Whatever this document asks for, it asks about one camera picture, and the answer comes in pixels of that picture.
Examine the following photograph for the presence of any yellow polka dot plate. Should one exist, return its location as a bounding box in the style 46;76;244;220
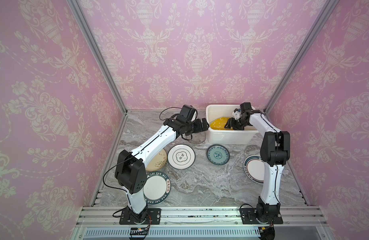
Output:
210;117;232;131

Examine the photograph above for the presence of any white plate green red rim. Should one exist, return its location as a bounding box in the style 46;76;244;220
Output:
243;155;264;184

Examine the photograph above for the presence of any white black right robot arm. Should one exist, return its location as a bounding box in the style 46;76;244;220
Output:
224;103;290;224

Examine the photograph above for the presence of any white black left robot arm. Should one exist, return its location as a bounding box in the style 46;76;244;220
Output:
114;105;209;224

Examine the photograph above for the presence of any white plastic bin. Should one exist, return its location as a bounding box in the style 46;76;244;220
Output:
206;105;258;145

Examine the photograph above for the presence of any clear glass plate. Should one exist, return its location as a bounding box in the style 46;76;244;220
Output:
189;131;206;144

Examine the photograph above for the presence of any teal blue floral plate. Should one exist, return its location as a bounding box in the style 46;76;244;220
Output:
206;145;230;166

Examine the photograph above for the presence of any white plate with quatrefoil border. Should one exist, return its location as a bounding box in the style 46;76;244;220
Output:
167;144;195;170

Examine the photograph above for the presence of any beige plate with wheat sprig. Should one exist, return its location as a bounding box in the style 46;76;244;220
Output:
145;149;167;172

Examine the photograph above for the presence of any white plate teal lettered rim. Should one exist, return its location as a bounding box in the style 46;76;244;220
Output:
143;172;171;205

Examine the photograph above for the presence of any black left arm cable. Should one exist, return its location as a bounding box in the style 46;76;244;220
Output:
102;107;182;193

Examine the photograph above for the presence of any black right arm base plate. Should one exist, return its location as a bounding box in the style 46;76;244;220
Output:
239;206;283;225

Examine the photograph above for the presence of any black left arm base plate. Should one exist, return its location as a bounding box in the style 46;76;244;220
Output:
119;207;161;225

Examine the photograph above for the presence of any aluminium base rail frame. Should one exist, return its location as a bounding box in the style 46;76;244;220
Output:
71;206;335;240

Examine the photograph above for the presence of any aluminium right corner post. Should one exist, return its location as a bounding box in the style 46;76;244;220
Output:
263;0;339;116

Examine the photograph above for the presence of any aluminium corner post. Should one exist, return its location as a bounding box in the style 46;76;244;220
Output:
263;0;339;116
67;0;127;115

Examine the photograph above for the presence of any aluminium left corner post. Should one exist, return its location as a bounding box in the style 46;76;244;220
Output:
67;0;127;115

